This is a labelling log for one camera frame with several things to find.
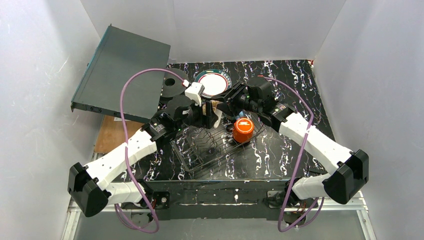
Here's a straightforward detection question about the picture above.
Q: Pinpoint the orange mug black handle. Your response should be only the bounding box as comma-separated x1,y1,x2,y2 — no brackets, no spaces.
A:
226,117,255,144

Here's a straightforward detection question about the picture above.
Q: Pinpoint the white floral bowl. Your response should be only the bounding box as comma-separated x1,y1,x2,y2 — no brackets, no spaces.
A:
211,100,223,129

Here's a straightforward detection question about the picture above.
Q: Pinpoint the blue butterfly mug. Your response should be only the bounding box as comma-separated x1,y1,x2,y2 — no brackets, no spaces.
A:
235,110,249,120

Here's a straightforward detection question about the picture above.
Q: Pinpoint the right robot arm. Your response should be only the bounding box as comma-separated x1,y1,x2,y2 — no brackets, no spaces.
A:
212,77,369,205

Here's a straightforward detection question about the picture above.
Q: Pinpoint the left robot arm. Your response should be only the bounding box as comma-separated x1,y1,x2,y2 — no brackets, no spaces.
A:
67,95,222,217

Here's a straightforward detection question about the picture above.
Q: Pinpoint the white plate green red rim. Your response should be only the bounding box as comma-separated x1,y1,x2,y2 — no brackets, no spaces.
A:
194,69,232,99

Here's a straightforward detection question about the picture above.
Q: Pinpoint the black foam spool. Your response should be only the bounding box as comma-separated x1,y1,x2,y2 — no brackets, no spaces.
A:
159,72,186,106

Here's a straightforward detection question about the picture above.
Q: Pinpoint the wooden board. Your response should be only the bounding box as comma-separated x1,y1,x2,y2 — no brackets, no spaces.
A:
93,115,125,154

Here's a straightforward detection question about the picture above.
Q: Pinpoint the black bit holder strip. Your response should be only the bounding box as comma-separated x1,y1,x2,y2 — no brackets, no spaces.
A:
307,166,328,175

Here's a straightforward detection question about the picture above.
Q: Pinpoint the dark grey metal box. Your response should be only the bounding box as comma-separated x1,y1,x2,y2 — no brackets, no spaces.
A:
70,25,171,123

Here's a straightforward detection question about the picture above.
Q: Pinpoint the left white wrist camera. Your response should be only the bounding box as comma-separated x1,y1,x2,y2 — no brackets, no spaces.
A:
184,82,205,107

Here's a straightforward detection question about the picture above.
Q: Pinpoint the wire dish rack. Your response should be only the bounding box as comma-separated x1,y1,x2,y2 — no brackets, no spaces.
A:
171,112,266,172

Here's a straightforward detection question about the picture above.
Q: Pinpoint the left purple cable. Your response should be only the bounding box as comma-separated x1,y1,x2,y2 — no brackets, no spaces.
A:
114,68,190,234

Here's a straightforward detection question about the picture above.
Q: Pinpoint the purple cable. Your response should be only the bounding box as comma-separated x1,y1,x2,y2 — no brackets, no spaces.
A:
114,68,190,234
258,75,326,233

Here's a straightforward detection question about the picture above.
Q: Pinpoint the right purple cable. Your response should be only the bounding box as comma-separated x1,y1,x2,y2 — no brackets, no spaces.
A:
258,75,326,233

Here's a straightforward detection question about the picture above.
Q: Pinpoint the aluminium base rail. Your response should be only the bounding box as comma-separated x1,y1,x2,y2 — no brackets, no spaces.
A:
62,194,376,240

